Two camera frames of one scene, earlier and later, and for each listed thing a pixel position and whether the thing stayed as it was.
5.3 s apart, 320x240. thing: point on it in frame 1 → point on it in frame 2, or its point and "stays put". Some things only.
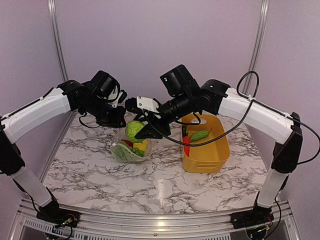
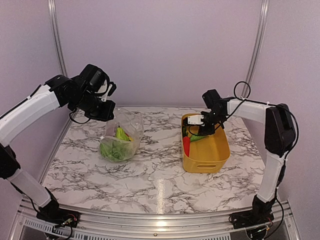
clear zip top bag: (123, 149) → (120, 139)
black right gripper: (148, 128) → (205, 131)
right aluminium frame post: (249, 82) stays put
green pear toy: (132, 127) → (120, 133)
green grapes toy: (137, 151) → (121, 151)
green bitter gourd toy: (200, 135) stays put
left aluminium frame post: (52, 10) stays put
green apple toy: (122, 153) → (109, 150)
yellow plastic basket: (209, 154) stays put
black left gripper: (115, 122) stays put
